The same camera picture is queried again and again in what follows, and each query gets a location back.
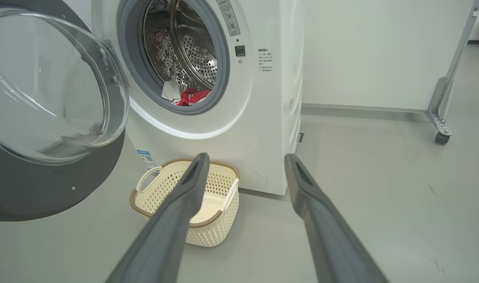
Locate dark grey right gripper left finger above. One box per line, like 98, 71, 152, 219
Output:
106, 153, 210, 283

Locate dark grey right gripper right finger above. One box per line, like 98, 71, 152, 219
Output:
284, 153, 389, 283

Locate dark grey glass washer door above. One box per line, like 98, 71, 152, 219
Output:
0, 0, 130, 222

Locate red shorts with white stripe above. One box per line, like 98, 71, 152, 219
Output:
188, 90, 211, 105

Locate red white-trimmed jersey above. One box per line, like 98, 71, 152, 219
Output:
162, 81, 196, 107

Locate cream perforated laundry basket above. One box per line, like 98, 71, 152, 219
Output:
129, 158, 240, 248

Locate white front-load washing machine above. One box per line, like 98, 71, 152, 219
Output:
62, 0, 306, 196

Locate grey rubber door seal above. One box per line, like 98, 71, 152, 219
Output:
117, 0, 231, 115

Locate metal washer door hinge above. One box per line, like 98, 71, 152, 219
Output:
103, 39, 122, 89

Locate blue energy label sticker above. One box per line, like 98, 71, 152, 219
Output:
136, 149, 156, 170

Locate round drain filter cover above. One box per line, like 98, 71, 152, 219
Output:
237, 166, 268, 189

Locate steel perforated washer drum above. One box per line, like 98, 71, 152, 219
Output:
142, 0, 218, 91

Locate grey metal caster leg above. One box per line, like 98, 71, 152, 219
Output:
425, 0, 479, 145

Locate printed instruction text label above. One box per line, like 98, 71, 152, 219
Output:
257, 48, 273, 72

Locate white partition panel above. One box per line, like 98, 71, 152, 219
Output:
302, 0, 475, 112

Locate grey warning sticker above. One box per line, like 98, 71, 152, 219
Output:
217, 0, 241, 37

